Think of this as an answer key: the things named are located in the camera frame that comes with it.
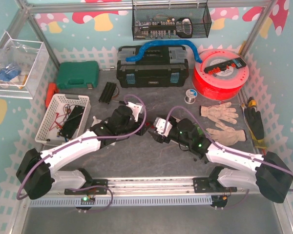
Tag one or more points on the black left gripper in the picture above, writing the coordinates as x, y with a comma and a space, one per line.
141, 127

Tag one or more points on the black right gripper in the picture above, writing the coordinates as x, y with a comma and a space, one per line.
158, 134

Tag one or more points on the black aluminium extrusion bar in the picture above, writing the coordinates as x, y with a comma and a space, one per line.
107, 93

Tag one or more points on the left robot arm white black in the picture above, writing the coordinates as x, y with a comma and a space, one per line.
40, 172

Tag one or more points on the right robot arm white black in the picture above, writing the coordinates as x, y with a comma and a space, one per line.
267, 173

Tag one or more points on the small black screwdriver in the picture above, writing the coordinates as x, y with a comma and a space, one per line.
119, 101

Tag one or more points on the brown kapton tape roll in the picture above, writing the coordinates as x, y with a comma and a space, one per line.
117, 92

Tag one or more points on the black device in basket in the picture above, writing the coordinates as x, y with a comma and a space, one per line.
72, 123

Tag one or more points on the white knit glove lower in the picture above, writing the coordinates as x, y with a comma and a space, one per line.
226, 135

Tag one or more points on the white knit glove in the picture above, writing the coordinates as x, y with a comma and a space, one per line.
226, 135
218, 113

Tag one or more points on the white knit glove upper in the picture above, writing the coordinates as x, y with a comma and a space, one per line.
218, 113

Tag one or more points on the white perforated plastic basket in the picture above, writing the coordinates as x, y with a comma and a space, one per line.
56, 114

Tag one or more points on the green plastic tool case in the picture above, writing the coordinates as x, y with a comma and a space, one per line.
77, 75

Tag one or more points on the black plastic toolbox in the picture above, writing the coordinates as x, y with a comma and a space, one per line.
162, 66

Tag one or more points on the red filament spool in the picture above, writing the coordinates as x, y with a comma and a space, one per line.
223, 85

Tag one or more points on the black rubber glove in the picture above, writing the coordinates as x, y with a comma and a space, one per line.
254, 121

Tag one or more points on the black terminal strip red buttons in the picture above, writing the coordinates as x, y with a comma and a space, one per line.
237, 63

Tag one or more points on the blue white glove in box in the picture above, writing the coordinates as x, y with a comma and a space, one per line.
10, 73

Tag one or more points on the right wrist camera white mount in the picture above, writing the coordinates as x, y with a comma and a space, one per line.
162, 126

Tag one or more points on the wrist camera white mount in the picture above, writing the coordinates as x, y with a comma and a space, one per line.
137, 109
162, 126

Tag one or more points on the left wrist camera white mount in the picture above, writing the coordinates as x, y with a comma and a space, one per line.
137, 109

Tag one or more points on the white peg base plate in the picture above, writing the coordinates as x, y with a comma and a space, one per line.
95, 120

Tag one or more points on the orange handled pliers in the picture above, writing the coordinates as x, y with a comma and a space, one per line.
200, 159

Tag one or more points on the solder wire spool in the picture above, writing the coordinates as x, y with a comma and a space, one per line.
191, 95

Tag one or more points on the grey slotted cable duct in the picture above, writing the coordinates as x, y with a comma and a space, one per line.
123, 201

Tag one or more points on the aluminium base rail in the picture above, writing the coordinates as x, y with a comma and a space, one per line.
171, 185

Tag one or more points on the orange tool handle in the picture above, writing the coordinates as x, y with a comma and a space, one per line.
51, 91

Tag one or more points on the black wire mesh basket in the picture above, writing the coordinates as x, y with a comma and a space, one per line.
170, 19

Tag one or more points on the clear acrylic wall box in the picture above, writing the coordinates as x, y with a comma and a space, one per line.
22, 63

